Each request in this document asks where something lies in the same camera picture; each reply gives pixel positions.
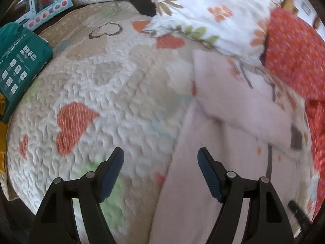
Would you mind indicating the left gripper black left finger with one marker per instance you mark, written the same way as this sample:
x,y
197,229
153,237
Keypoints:
x,y
55,221

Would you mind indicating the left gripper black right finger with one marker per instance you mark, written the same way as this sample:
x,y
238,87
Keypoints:
x,y
266,222

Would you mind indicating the pink sweater with grey cuffs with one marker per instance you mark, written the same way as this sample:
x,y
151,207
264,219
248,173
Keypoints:
x,y
249,120

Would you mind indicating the mustard striped garment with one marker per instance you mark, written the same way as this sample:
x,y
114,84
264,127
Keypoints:
x,y
3,133

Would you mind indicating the quilted heart-pattern bedspread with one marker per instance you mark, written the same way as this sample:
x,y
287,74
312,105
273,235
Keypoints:
x,y
109,85

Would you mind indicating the teal printed package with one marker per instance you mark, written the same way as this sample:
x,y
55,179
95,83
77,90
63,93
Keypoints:
x,y
24,54

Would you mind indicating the red floral cushion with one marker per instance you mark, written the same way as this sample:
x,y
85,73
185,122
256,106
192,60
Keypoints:
x,y
295,54

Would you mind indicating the white floral pillow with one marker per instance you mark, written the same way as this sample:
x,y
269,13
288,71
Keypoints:
x,y
234,27

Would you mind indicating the light blue patterned box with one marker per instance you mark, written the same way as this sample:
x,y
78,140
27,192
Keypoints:
x,y
32,20

